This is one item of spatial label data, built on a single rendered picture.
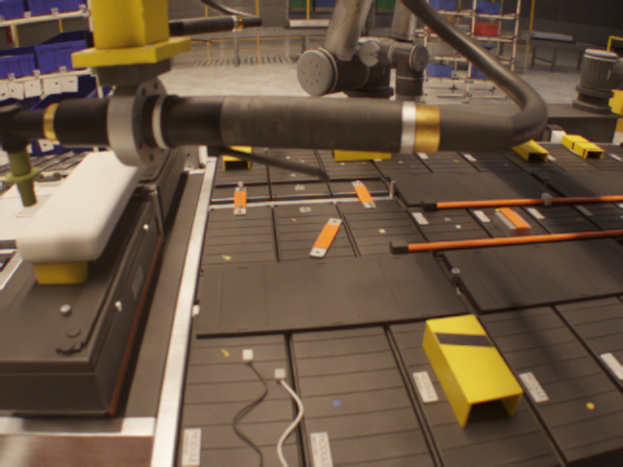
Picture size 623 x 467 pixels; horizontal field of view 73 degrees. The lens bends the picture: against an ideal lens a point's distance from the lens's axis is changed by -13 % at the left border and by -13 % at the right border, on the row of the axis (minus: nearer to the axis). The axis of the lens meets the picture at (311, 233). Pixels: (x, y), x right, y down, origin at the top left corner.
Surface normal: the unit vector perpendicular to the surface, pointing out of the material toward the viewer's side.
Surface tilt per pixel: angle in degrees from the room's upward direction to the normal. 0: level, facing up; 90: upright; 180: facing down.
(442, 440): 0
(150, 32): 90
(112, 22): 90
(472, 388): 0
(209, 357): 0
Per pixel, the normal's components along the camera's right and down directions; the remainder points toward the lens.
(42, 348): 0.00, -0.88
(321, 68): -0.62, 0.33
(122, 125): -0.13, 0.29
